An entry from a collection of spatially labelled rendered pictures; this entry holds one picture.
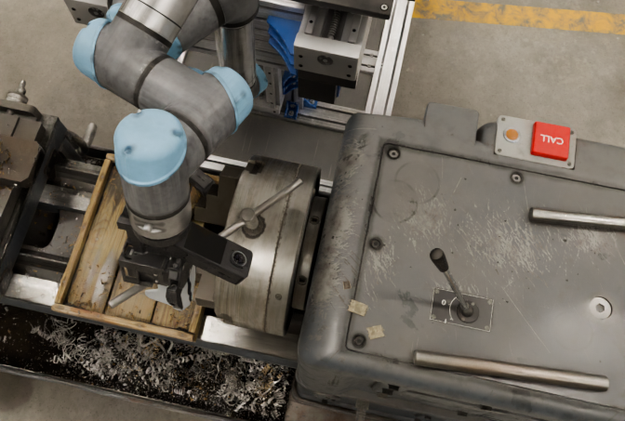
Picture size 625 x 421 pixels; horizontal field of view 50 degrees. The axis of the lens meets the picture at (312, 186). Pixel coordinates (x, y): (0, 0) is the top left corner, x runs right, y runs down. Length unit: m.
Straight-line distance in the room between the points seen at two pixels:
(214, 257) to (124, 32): 0.30
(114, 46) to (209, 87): 0.13
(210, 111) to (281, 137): 1.52
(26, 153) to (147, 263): 0.66
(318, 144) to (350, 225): 1.22
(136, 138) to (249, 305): 0.49
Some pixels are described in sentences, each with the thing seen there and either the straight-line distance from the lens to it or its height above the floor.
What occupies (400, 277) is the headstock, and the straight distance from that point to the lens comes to 1.06.
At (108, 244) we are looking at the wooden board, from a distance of 1.51.
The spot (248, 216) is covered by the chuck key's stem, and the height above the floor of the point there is 1.32.
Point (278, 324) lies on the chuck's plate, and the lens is 1.16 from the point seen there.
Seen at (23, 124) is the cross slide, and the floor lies 0.96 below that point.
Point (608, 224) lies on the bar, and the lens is 1.16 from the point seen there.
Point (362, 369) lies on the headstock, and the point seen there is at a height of 1.25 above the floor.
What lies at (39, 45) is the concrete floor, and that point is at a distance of 2.91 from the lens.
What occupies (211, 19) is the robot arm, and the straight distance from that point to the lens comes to 1.10.
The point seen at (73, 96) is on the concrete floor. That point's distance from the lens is 2.75.
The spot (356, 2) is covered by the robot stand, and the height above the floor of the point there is 1.16.
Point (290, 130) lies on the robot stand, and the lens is 2.30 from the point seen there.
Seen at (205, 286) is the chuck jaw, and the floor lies 1.11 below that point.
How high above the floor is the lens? 2.27
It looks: 68 degrees down
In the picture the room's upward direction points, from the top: 2 degrees clockwise
